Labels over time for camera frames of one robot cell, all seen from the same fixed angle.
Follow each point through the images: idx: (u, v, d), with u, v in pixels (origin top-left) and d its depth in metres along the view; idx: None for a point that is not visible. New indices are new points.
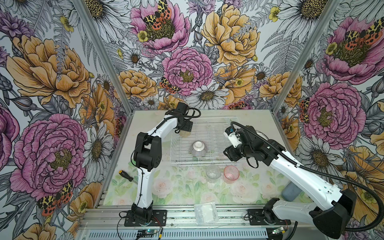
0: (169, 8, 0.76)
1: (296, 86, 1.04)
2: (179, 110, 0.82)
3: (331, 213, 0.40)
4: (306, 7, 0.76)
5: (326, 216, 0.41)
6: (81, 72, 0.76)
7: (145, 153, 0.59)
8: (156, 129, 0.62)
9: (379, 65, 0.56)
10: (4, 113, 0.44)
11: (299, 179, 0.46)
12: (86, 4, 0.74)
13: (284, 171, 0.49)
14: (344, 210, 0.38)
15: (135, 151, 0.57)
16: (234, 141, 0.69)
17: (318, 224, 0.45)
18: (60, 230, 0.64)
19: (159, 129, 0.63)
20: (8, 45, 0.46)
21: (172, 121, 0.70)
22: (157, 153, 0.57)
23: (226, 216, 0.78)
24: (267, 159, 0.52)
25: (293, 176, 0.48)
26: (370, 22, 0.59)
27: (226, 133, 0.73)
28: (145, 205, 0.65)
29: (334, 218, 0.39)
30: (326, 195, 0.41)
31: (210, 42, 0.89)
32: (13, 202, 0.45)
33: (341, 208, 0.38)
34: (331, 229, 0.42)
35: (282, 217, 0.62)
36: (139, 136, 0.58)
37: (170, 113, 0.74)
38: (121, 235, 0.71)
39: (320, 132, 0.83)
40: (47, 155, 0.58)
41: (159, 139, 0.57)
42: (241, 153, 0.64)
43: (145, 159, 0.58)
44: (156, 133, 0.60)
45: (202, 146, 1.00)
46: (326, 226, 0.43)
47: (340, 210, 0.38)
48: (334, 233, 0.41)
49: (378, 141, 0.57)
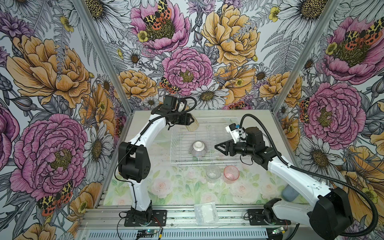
0: (169, 9, 0.77)
1: (296, 86, 1.04)
2: (167, 106, 0.72)
3: (318, 208, 0.41)
4: (306, 7, 0.76)
5: (316, 212, 0.43)
6: (81, 72, 0.76)
7: (130, 164, 0.53)
8: (140, 137, 0.54)
9: (379, 65, 0.56)
10: (4, 112, 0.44)
11: (289, 177, 0.51)
12: (86, 4, 0.74)
13: (277, 171, 0.55)
14: (330, 205, 0.40)
15: (119, 164, 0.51)
16: (235, 137, 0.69)
17: (313, 225, 0.45)
18: (60, 230, 0.64)
19: (144, 135, 0.55)
20: (8, 45, 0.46)
21: (160, 122, 0.61)
22: (144, 162, 0.50)
23: (226, 216, 0.78)
24: (264, 164, 0.59)
25: (285, 176, 0.53)
26: (370, 22, 0.59)
27: (229, 128, 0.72)
28: (143, 207, 0.63)
29: (322, 213, 0.41)
30: (314, 190, 0.44)
31: (210, 42, 0.89)
32: (13, 202, 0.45)
33: (327, 202, 0.41)
34: (324, 229, 0.42)
35: (281, 217, 0.62)
36: (121, 147, 0.50)
37: (157, 112, 0.65)
38: (121, 235, 0.71)
39: (320, 132, 0.83)
40: (47, 155, 0.58)
41: (143, 149, 0.50)
42: (243, 150, 0.68)
43: (132, 170, 0.52)
44: (140, 141, 0.53)
45: (202, 146, 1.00)
46: (320, 225, 0.43)
47: (326, 204, 0.40)
48: (328, 234, 0.41)
49: (378, 141, 0.57)
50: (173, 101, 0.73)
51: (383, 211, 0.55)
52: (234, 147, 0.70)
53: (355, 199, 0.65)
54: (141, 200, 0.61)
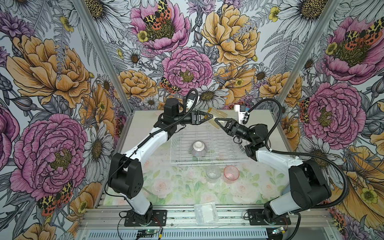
0: (169, 8, 0.76)
1: (296, 86, 1.04)
2: (169, 117, 0.66)
3: (293, 177, 0.47)
4: (306, 7, 0.76)
5: (293, 183, 0.48)
6: (81, 72, 0.76)
7: (121, 178, 0.48)
8: (137, 149, 0.51)
9: (379, 65, 0.56)
10: (4, 113, 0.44)
11: (271, 159, 0.58)
12: (86, 4, 0.74)
13: (262, 156, 0.63)
14: (301, 173, 0.46)
15: (109, 177, 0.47)
16: (240, 118, 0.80)
17: (294, 198, 0.49)
18: (60, 230, 0.64)
19: (141, 148, 0.51)
20: (8, 45, 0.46)
21: (161, 136, 0.58)
22: (135, 179, 0.46)
23: (226, 216, 0.78)
24: (253, 156, 0.68)
25: (267, 159, 0.60)
26: (370, 22, 0.59)
27: (238, 109, 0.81)
28: (142, 211, 0.62)
29: (296, 182, 0.46)
30: (288, 163, 0.51)
31: (210, 41, 0.89)
32: (13, 202, 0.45)
33: (298, 170, 0.46)
34: (301, 197, 0.46)
35: (279, 212, 0.62)
36: (113, 159, 0.47)
37: (159, 125, 0.62)
38: (121, 235, 0.71)
39: (320, 132, 0.83)
40: (47, 155, 0.58)
41: (137, 164, 0.46)
42: (244, 134, 0.69)
43: (121, 186, 0.47)
44: (136, 154, 0.49)
45: (202, 146, 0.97)
46: (298, 196, 0.47)
47: (297, 171, 0.46)
48: (305, 203, 0.45)
49: (378, 141, 0.57)
50: (173, 109, 0.63)
51: (382, 210, 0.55)
52: (237, 130, 0.66)
53: (354, 198, 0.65)
54: (138, 207, 0.59)
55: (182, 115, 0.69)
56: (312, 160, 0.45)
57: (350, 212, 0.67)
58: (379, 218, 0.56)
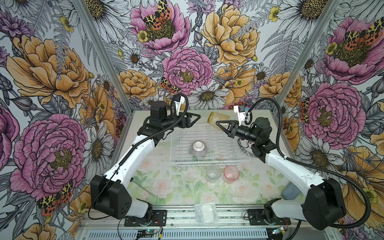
0: (169, 8, 0.76)
1: (296, 86, 1.04)
2: (156, 121, 0.60)
3: (312, 198, 0.42)
4: (306, 7, 0.76)
5: (309, 202, 0.44)
6: (81, 72, 0.76)
7: (105, 200, 0.44)
8: (119, 168, 0.45)
9: (379, 65, 0.56)
10: (4, 113, 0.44)
11: (285, 169, 0.52)
12: (86, 4, 0.74)
13: (273, 161, 0.56)
14: (322, 194, 0.41)
15: (92, 202, 0.43)
16: (240, 119, 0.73)
17: (307, 216, 0.46)
18: (60, 230, 0.64)
19: (123, 166, 0.46)
20: (8, 45, 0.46)
21: (146, 145, 0.52)
22: (120, 201, 0.41)
23: (226, 216, 0.78)
24: (262, 157, 0.61)
25: (281, 168, 0.54)
26: (370, 22, 0.59)
27: (237, 109, 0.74)
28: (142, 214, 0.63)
29: (314, 202, 0.42)
30: (307, 179, 0.46)
31: (210, 42, 0.89)
32: (13, 202, 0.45)
33: (319, 191, 0.42)
34: (317, 217, 0.43)
35: (280, 215, 0.62)
36: (93, 182, 0.42)
37: (144, 132, 0.56)
38: (121, 235, 0.71)
39: (320, 132, 0.83)
40: (47, 155, 0.58)
41: (120, 187, 0.41)
42: (245, 135, 0.66)
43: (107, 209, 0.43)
44: (117, 175, 0.44)
45: (202, 146, 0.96)
46: (313, 215, 0.44)
47: (318, 192, 0.41)
48: (319, 223, 0.42)
49: (378, 141, 0.57)
50: (160, 113, 0.58)
51: (382, 211, 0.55)
52: (237, 131, 0.66)
53: (354, 199, 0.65)
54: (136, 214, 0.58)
55: (170, 119, 0.65)
56: (333, 180, 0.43)
57: (350, 212, 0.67)
58: (379, 218, 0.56)
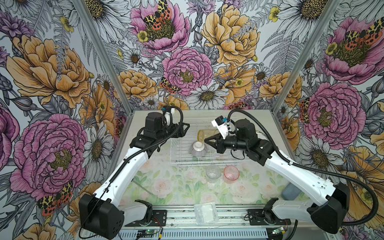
0: (169, 8, 0.76)
1: (296, 86, 1.04)
2: (150, 132, 0.58)
3: (328, 210, 0.40)
4: (306, 7, 0.76)
5: (323, 212, 0.42)
6: (81, 72, 0.76)
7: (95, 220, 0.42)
8: (109, 185, 0.43)
9: (379, 65, 0.56)
10: (4, 113, 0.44)
11: (293, 176, 0.47)
12: (86, 4, 0.74)
13: (276, 167, 0.50)
14: (338, 205, 0.39)
15: (82, 222, 0.41)
16: (223, 133, 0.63)
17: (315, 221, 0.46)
18: (60, 230, 0.64)
19: (114, 182, 0.44)
20: (8, 45, 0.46)
21: (139, 159, 0.50)
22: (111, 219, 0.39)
23: (226, 216, 0.78)
24: (261, 159, 0.53)
25: (287, 174, 0.48)
26: (370, 22, 0.59)
27: (216, 123, 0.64)
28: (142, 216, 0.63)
29: (330, 213, 0.40)
30: (320, 190, 0.42)
31: (210, 41, 0.89)
32: (13, 202, 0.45)
33: (336, 202, 0.39)
34: (329, 224, 0.42)
35: (282, 217, 0.62)
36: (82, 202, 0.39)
37: (137, 143, 0.54)
38: (121, 235, 0.71)
39: (320, 132, 0.83)
40: (47, 155, 0.58)
41: (109, 206, 0.39)
42: (233, 146, 0.61)
43: (98, 228, 0.41)
44: (108, 193, 0.41)
45: (202, 146, 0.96)
46: (323, 222, 0.43)
47: (335, 205, 0.39)
48: (330, 228, 0.43)
49: (378, 141, 0.57)
50: (155, 123, 0.57)
51: (382, 211, 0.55)
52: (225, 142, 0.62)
53: (354, 199, 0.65)
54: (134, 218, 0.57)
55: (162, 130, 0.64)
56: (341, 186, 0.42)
57: (350, 212, 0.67)
58: (379, 218, 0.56)
